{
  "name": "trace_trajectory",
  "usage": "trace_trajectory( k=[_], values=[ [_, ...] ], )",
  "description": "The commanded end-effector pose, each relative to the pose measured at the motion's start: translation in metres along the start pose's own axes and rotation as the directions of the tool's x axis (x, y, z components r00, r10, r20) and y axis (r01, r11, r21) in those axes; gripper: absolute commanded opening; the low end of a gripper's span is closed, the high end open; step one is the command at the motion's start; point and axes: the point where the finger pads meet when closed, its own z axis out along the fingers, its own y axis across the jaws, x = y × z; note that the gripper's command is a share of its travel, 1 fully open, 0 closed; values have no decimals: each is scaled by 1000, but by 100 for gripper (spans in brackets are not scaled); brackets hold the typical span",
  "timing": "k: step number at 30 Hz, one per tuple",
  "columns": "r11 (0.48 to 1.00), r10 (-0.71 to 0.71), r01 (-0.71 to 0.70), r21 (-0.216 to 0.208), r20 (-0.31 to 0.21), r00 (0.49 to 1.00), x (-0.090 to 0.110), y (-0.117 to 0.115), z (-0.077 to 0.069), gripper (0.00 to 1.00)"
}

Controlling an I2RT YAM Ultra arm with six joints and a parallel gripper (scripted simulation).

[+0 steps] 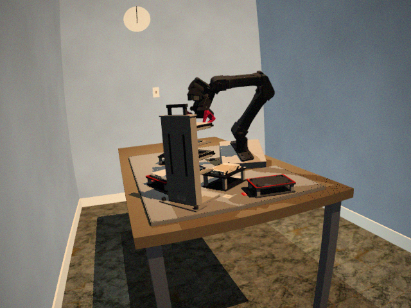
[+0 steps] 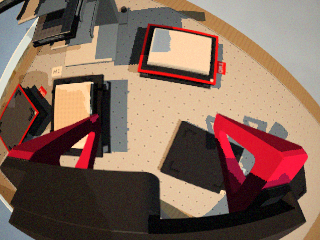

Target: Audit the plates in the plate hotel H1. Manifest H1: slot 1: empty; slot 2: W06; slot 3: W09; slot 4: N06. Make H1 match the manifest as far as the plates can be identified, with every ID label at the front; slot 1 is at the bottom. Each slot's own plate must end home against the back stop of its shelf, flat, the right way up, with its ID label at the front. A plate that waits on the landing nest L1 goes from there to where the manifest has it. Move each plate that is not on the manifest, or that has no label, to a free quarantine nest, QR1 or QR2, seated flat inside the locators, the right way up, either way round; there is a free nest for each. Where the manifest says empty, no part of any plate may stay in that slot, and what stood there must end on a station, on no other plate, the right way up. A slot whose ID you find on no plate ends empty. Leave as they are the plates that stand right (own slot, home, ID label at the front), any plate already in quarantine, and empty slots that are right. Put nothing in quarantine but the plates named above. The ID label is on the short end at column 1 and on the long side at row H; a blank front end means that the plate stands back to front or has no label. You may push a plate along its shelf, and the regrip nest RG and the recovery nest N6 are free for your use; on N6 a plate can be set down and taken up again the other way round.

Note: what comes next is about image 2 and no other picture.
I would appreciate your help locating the black rectangular frame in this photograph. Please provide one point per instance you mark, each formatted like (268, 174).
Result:
(298, 183)

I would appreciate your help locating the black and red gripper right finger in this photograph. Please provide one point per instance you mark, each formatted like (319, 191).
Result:
(277, 161)

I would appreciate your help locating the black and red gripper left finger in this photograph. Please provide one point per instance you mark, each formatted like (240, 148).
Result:
(48, 148)

